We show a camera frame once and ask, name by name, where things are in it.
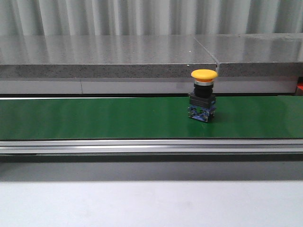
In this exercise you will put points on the yellow mushroom push button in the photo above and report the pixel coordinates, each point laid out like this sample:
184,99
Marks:
202,100

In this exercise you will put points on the grey stone slab left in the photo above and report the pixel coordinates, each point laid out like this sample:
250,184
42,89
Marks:
100,57

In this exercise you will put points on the grey stone slab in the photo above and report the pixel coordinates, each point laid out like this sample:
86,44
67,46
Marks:
100,57
256,55

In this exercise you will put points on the white corrugated curtain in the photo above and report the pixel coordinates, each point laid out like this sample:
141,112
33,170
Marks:
149,17

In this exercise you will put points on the grey stone slab right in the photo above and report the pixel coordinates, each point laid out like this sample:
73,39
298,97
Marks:
256,55

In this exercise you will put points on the silver conveyor frame rail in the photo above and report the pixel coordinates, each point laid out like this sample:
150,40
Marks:
154,147

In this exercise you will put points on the red plastic tray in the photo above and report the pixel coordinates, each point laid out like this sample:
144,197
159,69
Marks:
299,88

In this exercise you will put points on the green conveyor belt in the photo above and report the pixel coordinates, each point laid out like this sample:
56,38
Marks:
149,117

